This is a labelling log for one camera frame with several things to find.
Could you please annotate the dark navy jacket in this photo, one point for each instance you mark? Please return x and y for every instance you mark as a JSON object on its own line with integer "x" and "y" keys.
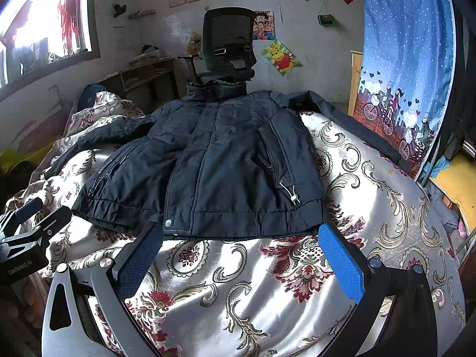
{"x": 230, "y": 156}

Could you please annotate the floral satin blanket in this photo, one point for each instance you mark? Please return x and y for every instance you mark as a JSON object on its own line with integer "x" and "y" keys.
{"x": 260, "y": 290}

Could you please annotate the blue dotted printed curtain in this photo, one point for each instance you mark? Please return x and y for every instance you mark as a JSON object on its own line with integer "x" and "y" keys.
{"x": 401, "y": 44}

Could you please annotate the colourful small wall poster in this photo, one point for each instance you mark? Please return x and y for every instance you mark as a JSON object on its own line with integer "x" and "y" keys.
{"x": 194, "y": 44}

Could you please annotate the yellow mattress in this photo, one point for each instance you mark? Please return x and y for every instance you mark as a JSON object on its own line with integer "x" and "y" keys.
{"x": 457, "y": 186}

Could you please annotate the small wall rack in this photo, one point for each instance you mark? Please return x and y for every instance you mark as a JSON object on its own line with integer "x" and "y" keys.
{"x": 141, "y": 14}

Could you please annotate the brown framed window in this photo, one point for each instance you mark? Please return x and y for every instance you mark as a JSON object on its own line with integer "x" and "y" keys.
{"x": 37, "y": 26}

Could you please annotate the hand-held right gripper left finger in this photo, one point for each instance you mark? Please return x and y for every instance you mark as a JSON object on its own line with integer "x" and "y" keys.
{"x": 139, "y": 260}

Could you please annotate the red hanging cloth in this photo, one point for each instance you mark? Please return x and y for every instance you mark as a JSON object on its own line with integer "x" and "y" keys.
{"x": 68, "y": 18}

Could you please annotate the yellow green cloth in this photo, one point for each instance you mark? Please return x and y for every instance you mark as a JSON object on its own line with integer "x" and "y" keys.
{"x": 18, "y": 158}

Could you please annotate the black mesh office chair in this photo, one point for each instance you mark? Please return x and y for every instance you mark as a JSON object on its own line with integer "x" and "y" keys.
{"x": 227, "y": 31}

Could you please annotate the yellow bear wall poster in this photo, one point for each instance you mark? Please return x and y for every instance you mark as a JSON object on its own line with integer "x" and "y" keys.
{"x": 280, "y": 55}

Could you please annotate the cartoon figure wall poster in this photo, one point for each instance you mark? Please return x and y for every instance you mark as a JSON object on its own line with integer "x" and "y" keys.
{"x": 264, "y": 26}

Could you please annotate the stack of papers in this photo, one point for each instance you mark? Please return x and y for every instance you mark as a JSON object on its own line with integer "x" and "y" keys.
{"x": 145, "y": 58}

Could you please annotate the black wall ornament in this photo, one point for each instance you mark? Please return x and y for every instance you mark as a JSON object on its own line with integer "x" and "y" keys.
{"x": 119, "y": 10}

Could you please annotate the green hanging basket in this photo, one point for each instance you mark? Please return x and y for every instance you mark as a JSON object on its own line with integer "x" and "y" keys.
{"x": 326, "y": 20}

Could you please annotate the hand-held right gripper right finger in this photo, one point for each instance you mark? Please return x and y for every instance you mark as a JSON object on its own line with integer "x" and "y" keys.
{"x": 342, "y": 264}

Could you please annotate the wooden post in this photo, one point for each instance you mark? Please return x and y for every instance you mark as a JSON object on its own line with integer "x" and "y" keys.
{"x": 355, "y": 81}

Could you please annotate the wooden desk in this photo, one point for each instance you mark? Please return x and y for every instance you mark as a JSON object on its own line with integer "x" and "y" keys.
{"x": 148, "y": 74}

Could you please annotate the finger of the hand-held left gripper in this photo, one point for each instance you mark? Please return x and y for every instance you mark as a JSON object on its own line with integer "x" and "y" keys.
{"x": 29, "y": 207}
{"x": 55, "y": 218}

